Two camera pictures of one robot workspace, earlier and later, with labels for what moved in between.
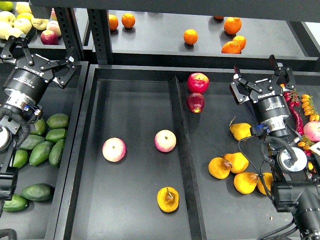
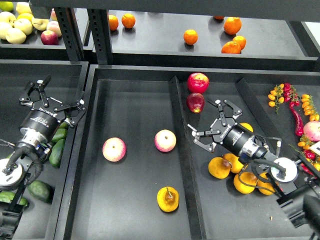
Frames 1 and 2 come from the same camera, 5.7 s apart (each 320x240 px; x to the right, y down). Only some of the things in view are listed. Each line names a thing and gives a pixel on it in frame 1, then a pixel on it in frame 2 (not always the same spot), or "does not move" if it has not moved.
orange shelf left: x=128 y=20 does not move
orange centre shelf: x=190 y=36 does not move
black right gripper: x=267 y=103 → x=234 y=137
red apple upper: x=198 y=82 does not move
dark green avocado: x=40 y=153 → x=55 y=154
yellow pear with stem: x=168 y=199 does not move
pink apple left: x=114 y=149 does not move
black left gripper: x=32 y=72 → x=45 y=116
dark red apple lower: x=195 y=101 does not move
